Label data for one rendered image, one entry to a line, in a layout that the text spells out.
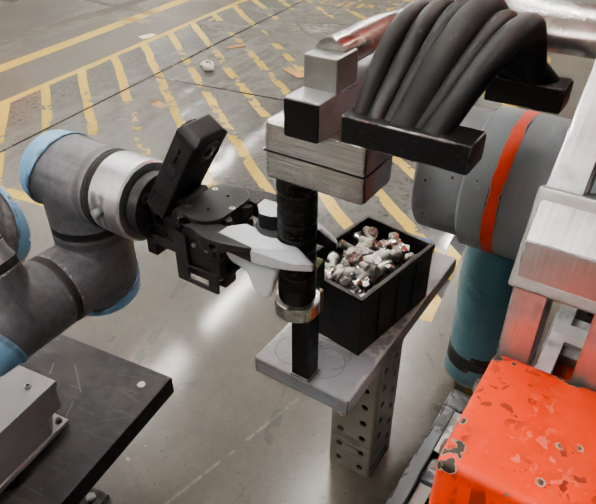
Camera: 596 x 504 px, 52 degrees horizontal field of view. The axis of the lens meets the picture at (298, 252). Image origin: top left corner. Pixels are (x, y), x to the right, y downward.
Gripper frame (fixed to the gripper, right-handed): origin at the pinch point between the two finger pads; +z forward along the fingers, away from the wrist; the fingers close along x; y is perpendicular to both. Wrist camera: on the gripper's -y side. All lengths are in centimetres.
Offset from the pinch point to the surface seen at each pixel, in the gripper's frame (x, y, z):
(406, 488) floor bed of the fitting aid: -32, 75, 2
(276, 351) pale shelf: -18.8, 38.0, -18.0
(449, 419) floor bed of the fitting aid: -53, 75, 3
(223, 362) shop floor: -45, 83, -54
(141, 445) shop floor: -15, 83, -53
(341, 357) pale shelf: -23.3, 38.0, -8.7
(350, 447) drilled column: -35, 76, -12
